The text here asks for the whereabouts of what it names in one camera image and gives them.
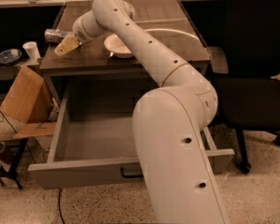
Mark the white paper cup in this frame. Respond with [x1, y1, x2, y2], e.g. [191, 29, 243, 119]
[22, 41, 40, 61]

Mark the black metal stand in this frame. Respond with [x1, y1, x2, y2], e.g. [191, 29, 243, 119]
[0, 138, 28, 189]

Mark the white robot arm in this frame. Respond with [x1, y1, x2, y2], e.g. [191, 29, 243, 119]
[55, 0, 230, 224]

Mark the white paper bowl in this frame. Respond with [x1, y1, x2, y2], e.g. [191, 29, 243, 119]
[104, 34, 133, 59]

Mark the dark blue plate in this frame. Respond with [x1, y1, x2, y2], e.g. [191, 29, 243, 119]
[0, 49, 22, 66]

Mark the black office chair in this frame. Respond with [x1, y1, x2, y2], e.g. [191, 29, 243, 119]
[212, 0, 280, 174]

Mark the black floor cable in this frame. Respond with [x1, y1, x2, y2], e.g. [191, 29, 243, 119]
[57, 188, 66, 224]

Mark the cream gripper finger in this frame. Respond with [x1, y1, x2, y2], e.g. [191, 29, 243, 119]
[54, 35, 82, 56]

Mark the brown cardboard box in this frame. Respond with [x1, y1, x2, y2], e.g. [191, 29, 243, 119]
[0, 66, 56, 139]

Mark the black drawer handle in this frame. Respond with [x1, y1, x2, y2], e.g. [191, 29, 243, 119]
[119, 166, 145, 179]

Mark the silver redbull can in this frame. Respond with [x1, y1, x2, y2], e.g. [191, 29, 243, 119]
[44, 29, 71, 44]

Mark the grey open top drawer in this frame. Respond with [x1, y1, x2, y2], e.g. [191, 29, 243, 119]
[29, 77, 234, 189]

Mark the low side shelf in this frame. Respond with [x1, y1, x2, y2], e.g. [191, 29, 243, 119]
[0, 60, 41, 81]

